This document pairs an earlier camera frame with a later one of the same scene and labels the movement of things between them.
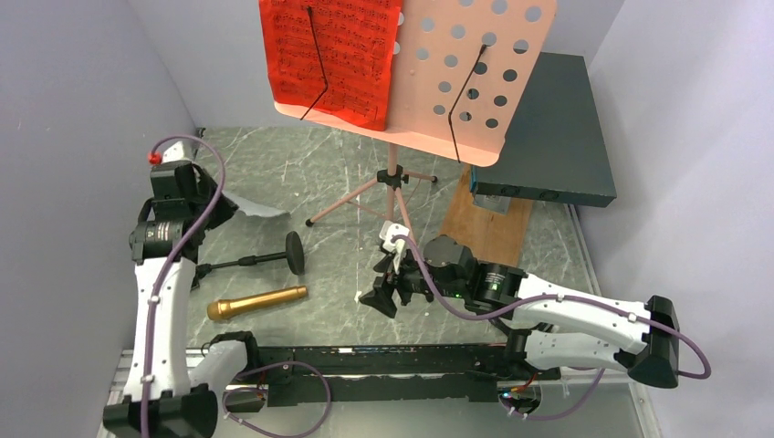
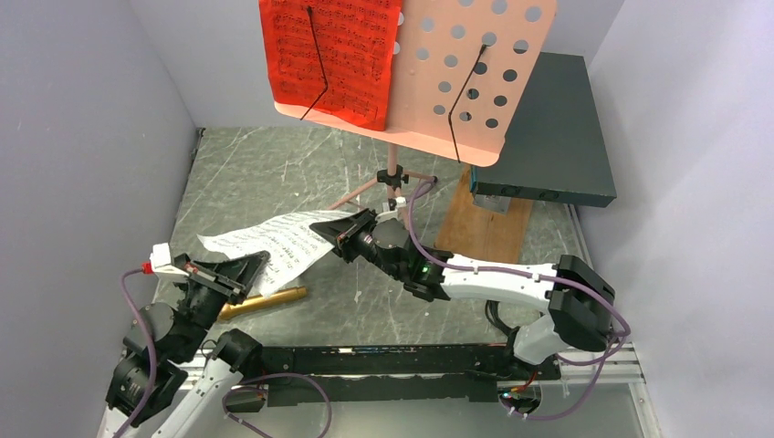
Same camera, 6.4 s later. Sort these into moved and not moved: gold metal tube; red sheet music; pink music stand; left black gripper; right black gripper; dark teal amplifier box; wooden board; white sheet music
Moved: white sheet music; right black gripper; left black gripper
Not moved: red sheet music; wooden board; dark teal amplifier box; pink music stand; gold metal tube
